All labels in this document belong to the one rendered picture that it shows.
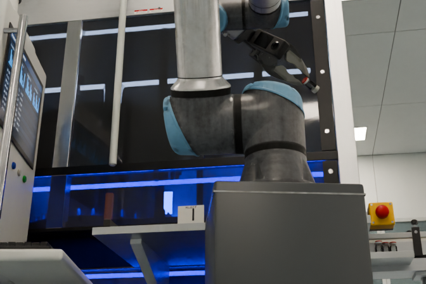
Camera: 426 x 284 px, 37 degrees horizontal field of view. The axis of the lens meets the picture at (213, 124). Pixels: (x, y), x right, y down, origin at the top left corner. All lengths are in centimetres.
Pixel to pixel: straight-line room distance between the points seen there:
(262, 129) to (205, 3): 25
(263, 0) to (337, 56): 84
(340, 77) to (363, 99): 358
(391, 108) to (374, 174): 116
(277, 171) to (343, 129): 101
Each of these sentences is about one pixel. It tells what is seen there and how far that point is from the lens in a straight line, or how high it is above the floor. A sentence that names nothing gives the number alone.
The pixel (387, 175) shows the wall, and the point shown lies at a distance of 698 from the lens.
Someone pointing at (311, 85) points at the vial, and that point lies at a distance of 170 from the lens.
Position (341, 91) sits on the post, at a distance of 218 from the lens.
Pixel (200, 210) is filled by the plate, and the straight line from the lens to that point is 206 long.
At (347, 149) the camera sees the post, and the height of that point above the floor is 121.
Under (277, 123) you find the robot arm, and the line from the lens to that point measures 118.
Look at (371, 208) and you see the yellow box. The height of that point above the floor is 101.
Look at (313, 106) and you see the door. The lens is 217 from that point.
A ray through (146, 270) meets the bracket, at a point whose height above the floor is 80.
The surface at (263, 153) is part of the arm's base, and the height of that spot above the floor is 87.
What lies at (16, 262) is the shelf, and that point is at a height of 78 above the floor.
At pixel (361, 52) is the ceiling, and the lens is 506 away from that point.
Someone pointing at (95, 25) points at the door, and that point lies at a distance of 249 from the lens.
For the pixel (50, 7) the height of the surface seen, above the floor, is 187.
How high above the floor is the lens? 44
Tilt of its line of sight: 24 degrees up
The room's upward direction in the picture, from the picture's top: straight up
